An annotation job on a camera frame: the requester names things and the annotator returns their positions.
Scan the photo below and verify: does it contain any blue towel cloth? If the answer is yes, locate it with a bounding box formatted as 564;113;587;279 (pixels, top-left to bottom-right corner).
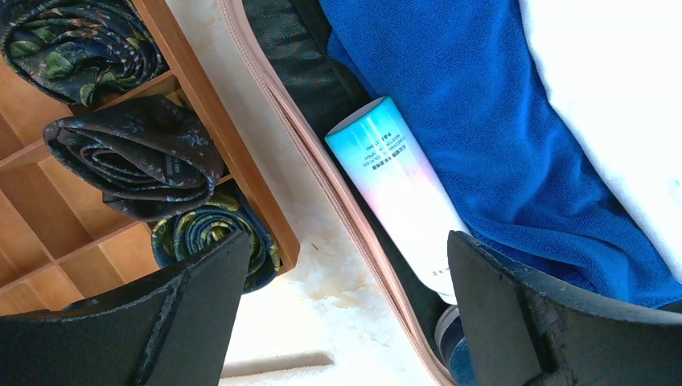
321;1;681;308

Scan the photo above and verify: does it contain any rolled dark brown tie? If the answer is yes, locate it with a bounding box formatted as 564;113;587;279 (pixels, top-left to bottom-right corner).
43;95;225;221

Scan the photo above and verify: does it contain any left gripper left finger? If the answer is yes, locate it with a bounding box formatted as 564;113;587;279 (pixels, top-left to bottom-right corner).
1;232;250;385

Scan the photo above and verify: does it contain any pink suitcase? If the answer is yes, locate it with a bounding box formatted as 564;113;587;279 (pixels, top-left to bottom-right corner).
221;1;453;385

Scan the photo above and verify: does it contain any blue white shirt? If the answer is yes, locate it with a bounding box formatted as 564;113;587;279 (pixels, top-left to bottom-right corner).
520;0;681;278

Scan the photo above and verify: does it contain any rolled green patterned tie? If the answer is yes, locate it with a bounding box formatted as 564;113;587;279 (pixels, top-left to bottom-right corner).
1;1;169;107

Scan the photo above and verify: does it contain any rolled yellow green tie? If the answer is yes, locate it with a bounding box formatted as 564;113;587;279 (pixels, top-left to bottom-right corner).
151;181;281;294

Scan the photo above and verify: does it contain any black round jar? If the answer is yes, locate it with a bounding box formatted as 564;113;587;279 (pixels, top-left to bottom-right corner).
434;306;478;386

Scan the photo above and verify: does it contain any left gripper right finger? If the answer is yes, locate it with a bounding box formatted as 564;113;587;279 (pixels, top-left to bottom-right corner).
447;232;681;385

